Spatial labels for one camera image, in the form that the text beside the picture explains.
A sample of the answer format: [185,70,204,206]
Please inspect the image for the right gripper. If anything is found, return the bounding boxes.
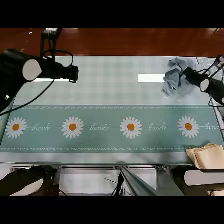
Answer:
[182,66,202,85]

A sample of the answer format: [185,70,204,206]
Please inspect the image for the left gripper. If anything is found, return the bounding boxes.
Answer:
[65,63,80,84]

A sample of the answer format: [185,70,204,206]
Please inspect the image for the grey-blue garment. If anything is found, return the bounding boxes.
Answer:
[161,56,198,97]

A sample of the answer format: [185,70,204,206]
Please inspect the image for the beige garment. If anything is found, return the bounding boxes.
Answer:
[185,143,224,170]

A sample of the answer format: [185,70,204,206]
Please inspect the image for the black cable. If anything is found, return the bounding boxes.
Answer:
[0,78,56,117]
[110,171,127,197]

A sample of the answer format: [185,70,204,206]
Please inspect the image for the silver frame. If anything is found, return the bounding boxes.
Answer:
[0,161,224,197]

